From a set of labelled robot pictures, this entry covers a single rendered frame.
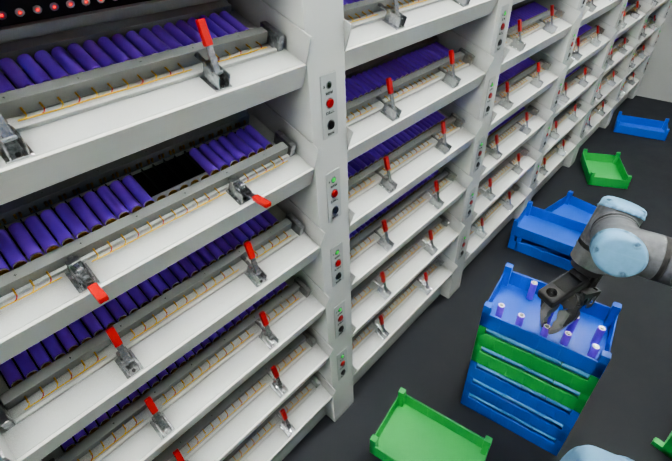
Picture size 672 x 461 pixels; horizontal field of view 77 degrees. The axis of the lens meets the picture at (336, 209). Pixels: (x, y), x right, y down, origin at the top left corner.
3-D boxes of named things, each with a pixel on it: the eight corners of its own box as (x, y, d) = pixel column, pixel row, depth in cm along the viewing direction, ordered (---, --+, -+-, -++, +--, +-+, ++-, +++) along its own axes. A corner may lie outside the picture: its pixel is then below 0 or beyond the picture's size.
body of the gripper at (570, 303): (591, 310, 106) (615, 271, 100) (569, 315, 102) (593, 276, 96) (565, 289, 111) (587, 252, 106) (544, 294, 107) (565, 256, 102)
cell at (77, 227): (69, 208, 65) (90, 236, 63) (56, 214, 64) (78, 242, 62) (66, 200, 64) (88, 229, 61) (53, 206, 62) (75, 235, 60)
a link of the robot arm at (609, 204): (604, 201, 89) (602, 187, 98) (576, 249, 95) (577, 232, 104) (654, 218, 86) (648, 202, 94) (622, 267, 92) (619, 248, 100)
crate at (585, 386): (602, 342, 122) (612, 323, 117) (589, 397, 108) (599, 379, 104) (497, 298, 136) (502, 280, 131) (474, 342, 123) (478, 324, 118)
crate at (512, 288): (612, 323, 117) (622, 303, 112) (599, 379, 104) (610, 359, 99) (502, 280, 131) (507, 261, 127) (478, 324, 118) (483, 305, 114)
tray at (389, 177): (469, 146, 138) (490, 112, 128) (344, 237, 103) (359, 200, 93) (421, 111, 145) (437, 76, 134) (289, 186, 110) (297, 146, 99)
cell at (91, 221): (83, 202, 66) (104, 229, 64) (70, 208, 65) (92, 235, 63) (80, 195, 65) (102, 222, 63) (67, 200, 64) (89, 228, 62)
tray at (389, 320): (448, 278, 173) (463, 259, 163) (349, 380, 138) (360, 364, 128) (410, 245, 180) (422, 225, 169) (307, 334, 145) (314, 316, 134)
